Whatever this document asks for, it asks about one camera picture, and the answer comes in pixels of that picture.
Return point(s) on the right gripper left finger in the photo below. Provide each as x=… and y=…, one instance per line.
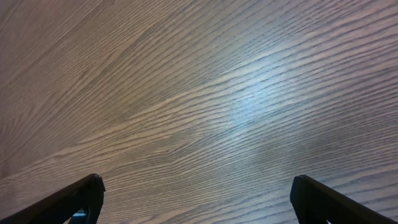
x=79, y=202

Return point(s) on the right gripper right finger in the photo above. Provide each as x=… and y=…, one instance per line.
x=315, y=203

